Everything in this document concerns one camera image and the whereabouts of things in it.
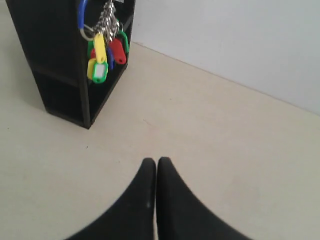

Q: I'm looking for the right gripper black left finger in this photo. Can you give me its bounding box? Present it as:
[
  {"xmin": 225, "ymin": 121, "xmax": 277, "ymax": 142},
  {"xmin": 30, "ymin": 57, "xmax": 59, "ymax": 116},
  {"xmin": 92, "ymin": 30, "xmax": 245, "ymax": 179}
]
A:
[{"xmin": 68, "ymin": 158, "xmax": 157, "ymax": 240}]

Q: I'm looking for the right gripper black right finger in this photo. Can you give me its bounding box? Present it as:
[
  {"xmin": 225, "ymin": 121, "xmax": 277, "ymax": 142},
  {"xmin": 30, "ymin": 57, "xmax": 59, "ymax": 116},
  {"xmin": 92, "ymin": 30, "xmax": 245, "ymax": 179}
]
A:
[{"xmin": 156, "ymin": 157, "xmax": 249, "ymax": 240}]

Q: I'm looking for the green tag with white label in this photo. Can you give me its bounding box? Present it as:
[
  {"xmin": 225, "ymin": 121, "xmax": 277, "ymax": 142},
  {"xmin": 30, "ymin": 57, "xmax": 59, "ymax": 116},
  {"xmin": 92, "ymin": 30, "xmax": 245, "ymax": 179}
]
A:
[{"xmin": 92, "ymin": 62, "xmax": 109, "ymax": 84}]

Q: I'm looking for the red key tag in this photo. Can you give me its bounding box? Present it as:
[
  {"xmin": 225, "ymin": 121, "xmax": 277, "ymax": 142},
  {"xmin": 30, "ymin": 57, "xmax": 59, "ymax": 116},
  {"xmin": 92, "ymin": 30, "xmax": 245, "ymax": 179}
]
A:
[{"xmin": 89, "ymin": 38, "xmax": 128, "ymax": 65}]

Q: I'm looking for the yellow key tag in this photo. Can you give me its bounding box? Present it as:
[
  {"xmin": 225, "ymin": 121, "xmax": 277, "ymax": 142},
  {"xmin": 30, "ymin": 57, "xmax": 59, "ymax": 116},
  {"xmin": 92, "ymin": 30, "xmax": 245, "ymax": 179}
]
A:
[{"xmin": 86, "ymin": 33, "xmax": 108, "ymax": 81}]

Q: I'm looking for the green key tag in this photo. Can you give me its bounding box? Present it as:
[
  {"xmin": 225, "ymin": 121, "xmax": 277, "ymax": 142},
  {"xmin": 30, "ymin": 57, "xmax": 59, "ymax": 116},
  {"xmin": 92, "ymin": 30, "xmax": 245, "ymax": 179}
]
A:
[{"xmin": 86, "ymin": 29, "xmax": 130, "ymax": 60}]

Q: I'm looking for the silver key chain cluster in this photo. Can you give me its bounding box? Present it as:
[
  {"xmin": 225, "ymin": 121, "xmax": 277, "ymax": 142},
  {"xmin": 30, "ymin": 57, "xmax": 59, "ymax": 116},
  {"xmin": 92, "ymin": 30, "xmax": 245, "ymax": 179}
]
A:
[{"xmin": 93, "ymin": 0, "xmax": 121, "ymax": 43}]

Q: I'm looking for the blue ring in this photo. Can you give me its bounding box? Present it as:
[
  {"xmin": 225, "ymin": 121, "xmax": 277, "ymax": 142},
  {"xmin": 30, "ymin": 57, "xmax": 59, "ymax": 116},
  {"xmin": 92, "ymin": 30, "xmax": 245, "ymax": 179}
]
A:
[{"xmin": 77, "ymin": 0, "xmax": 95, "ymax": 42}]

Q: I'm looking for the blue key tag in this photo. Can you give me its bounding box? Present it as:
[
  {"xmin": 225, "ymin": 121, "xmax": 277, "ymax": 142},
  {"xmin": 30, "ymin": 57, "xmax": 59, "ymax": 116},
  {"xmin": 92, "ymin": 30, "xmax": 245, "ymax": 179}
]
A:
[{"xmin": 107, "ymin": 46, "xmax": 115, "ymax": 71}]

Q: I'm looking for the black metal frame stand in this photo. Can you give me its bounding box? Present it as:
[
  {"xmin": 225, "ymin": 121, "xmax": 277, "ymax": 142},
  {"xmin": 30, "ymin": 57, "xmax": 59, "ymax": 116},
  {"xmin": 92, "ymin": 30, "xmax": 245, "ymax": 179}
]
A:
[{"xmin": 6, "ymin": 0, "xmax": 127, "ymax": 129}]

